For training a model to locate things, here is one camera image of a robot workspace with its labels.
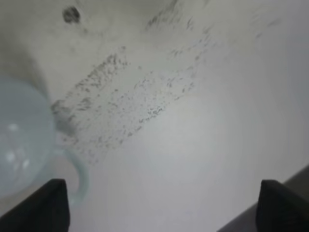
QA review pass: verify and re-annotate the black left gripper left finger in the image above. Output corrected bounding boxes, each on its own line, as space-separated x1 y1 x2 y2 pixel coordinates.
0 179 70 232

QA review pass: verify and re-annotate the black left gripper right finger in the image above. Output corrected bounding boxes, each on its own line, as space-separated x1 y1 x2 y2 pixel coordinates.
256 180 309 232

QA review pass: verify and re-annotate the light blue porcelain teapot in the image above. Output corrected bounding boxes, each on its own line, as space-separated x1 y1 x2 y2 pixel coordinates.
0 77 89 205

